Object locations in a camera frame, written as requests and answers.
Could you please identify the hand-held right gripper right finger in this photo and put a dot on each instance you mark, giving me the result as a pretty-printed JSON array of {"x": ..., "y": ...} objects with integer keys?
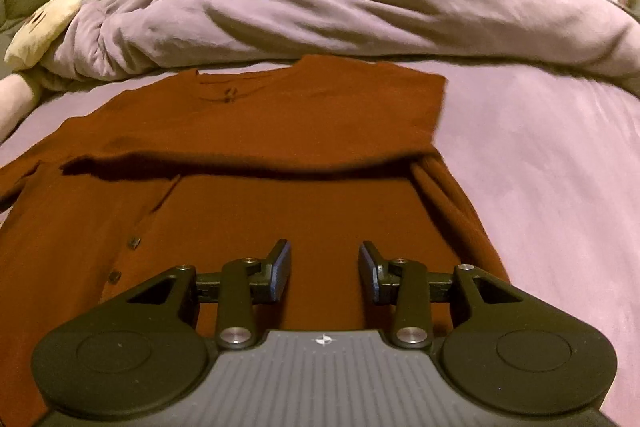
[{"x": 368, "y": 274}]

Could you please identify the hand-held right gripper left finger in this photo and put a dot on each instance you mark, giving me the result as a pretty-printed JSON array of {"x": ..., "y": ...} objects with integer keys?
[{"x": 283, "y": 273}]

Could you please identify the brown buttoned cardigan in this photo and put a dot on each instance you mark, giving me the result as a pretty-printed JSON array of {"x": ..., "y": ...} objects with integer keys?
[{"x": 300, "y": 117}]

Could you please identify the purple bed sheet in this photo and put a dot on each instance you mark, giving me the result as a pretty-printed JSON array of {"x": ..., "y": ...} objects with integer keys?
[{"x": 550, "y": 207}]

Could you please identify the purple duvet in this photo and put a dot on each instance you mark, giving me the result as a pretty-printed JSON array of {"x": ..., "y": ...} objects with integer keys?
[{"x": 350, "y": 7}]

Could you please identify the pink pillow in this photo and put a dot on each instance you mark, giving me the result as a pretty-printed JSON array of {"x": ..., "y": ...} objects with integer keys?
[{"x": 15, "y": 99}]

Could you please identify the cream plush toy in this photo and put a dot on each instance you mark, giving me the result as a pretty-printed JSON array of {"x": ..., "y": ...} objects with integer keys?
[{"x": 42, "y": 24}]

